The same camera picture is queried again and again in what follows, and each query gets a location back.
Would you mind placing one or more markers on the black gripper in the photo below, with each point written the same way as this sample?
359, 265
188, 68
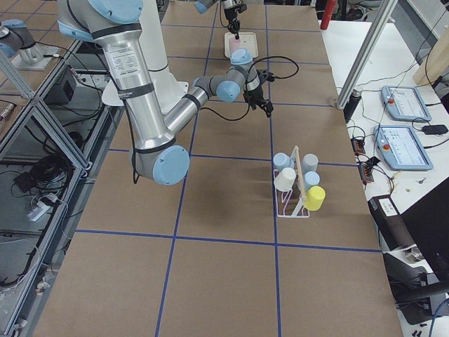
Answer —
255, 92
231, 15

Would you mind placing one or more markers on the pink plastic cup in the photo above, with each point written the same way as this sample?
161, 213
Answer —
234, 44

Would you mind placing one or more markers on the grey plastic cup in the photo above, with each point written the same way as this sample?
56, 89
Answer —
310, 163

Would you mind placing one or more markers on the pale cream plastic cup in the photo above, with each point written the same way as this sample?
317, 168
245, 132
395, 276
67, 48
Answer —
284, 181

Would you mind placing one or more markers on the light blue plastic cup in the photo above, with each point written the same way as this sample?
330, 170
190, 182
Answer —
311, 179

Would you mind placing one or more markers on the yellow plastic cup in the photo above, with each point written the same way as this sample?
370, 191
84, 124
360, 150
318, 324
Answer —
314, 198

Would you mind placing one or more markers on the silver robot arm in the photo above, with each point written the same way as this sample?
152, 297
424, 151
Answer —
158, 107
203, 6

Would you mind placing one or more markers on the cream plastic tray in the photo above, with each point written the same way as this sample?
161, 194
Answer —
248, 42

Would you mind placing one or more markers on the red fire extinguisher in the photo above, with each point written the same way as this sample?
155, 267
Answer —
327, 14

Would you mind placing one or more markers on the far teach pendant tablet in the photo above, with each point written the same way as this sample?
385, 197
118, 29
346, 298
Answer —
404, 103

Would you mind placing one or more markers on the teach pendant tablet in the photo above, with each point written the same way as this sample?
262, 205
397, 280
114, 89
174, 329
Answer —
404, 103
401, 149

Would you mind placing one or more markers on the near teach pendant tablet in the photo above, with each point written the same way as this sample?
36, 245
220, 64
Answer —
401, 149

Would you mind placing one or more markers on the black power adapter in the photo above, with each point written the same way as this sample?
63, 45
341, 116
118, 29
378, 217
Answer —
435, 130

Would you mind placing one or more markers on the white wire cup rack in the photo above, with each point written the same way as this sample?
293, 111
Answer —
291, 204

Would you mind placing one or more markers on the aluminium frame post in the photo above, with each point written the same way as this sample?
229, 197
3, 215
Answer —
374, 32

